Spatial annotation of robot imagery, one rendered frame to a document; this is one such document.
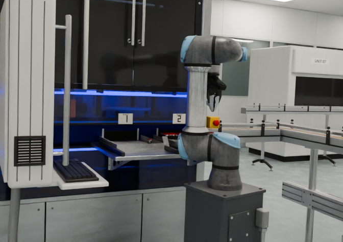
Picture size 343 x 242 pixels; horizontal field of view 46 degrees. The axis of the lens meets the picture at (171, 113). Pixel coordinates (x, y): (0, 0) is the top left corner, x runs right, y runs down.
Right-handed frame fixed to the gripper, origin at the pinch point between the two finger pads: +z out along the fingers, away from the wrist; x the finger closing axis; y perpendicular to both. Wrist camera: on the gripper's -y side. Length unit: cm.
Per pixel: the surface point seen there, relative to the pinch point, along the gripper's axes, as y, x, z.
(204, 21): 28, -8, -52
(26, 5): -27, 100, -40
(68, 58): -27, 84, -21
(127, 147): 2, 48, 20
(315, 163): 10, -88, 36
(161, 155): -12.2, 35.9, 21.7
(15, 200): 3, 101, 43
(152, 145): 1.7, 34.5, 19.1
